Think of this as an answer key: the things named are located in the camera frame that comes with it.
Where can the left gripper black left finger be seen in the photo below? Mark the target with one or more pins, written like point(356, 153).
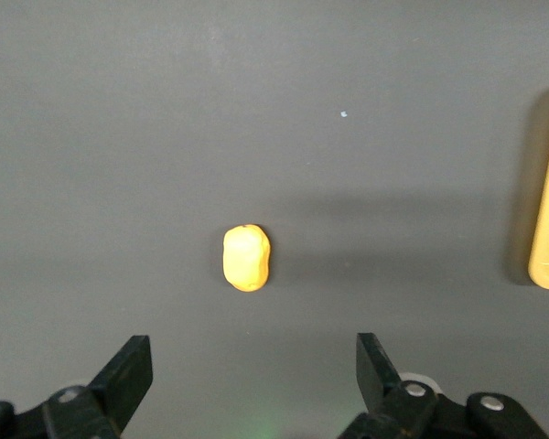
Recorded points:
point(119, 384)

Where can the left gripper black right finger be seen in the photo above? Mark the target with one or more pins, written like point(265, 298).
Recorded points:
point(379, 388)

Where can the yellow potato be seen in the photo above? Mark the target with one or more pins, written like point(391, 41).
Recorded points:
point(247, 258)

